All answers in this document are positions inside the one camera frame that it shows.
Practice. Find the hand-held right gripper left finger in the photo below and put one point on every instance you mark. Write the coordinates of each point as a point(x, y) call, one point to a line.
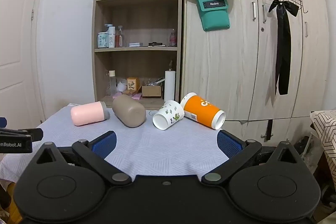
point(105, 144)

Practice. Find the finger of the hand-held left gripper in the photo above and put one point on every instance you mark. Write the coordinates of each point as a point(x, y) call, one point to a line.
point(35, 134)
point(2, 122)

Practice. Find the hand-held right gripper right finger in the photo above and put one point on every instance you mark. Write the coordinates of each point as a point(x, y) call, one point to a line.
point(229, 144)

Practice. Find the pink cup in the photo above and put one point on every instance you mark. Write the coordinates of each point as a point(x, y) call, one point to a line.
point(88, 113)

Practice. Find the taupe cup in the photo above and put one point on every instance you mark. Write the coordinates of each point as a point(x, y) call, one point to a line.
point(130, 111)

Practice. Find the orange paper cup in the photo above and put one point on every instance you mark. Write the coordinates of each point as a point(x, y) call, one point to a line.
point(202, 111)

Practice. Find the white leaf print cup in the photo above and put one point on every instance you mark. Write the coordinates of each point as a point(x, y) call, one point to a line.
point(168, 115)

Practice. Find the small white paper cup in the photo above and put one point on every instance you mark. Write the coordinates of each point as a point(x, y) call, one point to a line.
point(121, 86)

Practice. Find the white quilted tablecloth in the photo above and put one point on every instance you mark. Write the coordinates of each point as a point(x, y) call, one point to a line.
point(157, 148)

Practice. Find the pink notepad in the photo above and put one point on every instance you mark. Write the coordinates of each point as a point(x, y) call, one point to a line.
point(136, 96)

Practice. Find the clear bottle with cream cap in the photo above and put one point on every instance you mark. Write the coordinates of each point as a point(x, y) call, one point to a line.
point(111, 83)

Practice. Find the floral wooden box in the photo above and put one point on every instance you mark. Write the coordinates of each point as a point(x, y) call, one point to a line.
point(132, 85)

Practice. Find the small cardboard box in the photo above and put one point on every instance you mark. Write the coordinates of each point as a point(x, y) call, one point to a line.
point(151, 91)

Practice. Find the white paper towel roll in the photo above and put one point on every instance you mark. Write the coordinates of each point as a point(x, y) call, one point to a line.
point(169, 86)

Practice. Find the wooden wardrobe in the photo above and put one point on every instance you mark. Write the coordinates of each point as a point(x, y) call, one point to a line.
point(249, 56)

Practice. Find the white door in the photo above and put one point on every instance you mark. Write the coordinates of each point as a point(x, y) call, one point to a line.
point(15, 29)

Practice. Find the geometric patterned cloth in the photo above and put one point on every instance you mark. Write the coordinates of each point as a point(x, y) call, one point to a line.
point(325, 129)

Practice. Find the green and white canister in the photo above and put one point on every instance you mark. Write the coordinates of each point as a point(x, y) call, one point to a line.
point(103, 40)

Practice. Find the small white flat box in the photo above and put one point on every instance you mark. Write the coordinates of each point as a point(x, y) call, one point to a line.
point(135, 44)

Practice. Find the clear bottle with red liquid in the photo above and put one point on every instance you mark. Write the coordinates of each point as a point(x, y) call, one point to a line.
point(119, 37)

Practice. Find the white pump bottle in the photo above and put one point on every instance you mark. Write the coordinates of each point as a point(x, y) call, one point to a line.
point(111, 36)

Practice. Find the small black flat object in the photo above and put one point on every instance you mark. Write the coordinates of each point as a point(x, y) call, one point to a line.
point(156, 44)

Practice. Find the black ribbon bow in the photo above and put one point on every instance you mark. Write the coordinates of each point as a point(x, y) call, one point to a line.
point(283, 43)

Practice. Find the pink plastic bottle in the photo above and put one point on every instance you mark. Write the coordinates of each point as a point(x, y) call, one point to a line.
point(172, 39)

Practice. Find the teal pouch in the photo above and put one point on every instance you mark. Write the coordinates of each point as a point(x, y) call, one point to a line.
point(214, 15)

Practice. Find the wooden open shelf unit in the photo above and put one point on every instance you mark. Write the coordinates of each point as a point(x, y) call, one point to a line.
point(136, 14)

